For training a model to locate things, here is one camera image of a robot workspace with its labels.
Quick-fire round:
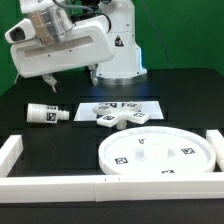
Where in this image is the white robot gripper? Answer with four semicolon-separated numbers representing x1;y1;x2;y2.
10;15;115;93

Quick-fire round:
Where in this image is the white cross-shaped table base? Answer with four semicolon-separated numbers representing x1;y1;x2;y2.
93;102;150;130

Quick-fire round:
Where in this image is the white round table top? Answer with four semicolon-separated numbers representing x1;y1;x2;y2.
98;126;216;176

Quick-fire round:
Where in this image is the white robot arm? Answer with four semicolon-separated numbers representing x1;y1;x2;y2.
5;0;147;91

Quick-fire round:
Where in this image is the white marker sheet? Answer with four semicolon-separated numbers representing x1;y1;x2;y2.
74;101;164;121

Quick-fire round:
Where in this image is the white left fence bar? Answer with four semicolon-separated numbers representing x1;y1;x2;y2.
0;135;23;178

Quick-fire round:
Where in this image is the white fence bar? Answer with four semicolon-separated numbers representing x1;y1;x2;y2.
206;130;224;172
0;172;224;203
0;135;23;178

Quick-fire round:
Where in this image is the white right fence bar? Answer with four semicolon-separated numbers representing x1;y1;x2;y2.
206;130;224;172

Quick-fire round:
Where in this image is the white front fence bar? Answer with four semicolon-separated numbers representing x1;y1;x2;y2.
0;172;224;203

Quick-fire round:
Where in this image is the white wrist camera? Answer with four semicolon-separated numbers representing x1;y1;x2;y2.
5;18;36;44

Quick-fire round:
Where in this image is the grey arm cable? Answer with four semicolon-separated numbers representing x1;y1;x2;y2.
139;0;175;69

